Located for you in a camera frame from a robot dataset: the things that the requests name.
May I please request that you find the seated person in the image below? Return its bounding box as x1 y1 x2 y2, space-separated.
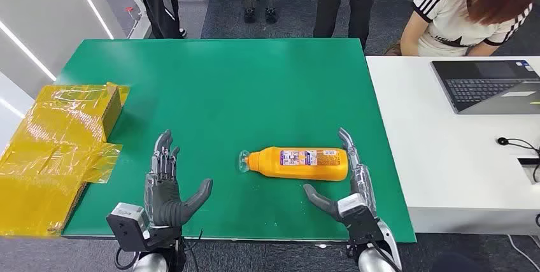
385 0 540 57

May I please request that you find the green table mat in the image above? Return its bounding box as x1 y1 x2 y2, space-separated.
55 38 418 244

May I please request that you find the dark grey laptop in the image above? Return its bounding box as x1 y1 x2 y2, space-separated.
430 59 540 115

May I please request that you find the white metal stand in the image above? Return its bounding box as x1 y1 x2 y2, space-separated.
89 0 153 39

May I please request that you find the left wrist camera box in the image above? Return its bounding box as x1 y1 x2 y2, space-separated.
106 202 152 253

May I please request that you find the standing person in black trousers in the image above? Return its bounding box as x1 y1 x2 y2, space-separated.
313 0 381 50

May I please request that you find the white floor cable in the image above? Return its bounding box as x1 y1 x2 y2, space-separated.
507 234 540 269

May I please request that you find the orange plastic bottle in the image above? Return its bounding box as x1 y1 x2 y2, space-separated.
238 147 350 182

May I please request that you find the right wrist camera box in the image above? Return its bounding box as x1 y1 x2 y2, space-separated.
337 193 381 247

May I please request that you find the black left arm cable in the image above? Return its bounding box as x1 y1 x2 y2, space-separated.
113 229 204 272

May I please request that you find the white desk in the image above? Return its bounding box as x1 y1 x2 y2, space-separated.
365 55 540 236

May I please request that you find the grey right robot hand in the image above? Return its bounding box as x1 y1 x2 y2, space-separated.
302 127 378 222

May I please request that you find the yellow taped cardboard box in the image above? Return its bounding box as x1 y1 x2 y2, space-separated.
0 82 131 238

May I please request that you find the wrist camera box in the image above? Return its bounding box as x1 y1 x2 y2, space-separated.
337 193 381 247
106 202 152 253

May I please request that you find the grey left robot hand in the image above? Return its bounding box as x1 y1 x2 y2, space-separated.
143 129 214 229

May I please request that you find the standing person in pale top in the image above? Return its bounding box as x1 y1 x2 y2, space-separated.
124 0 187 39

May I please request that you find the black cable with round plug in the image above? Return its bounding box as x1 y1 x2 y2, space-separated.
497 136 540 183

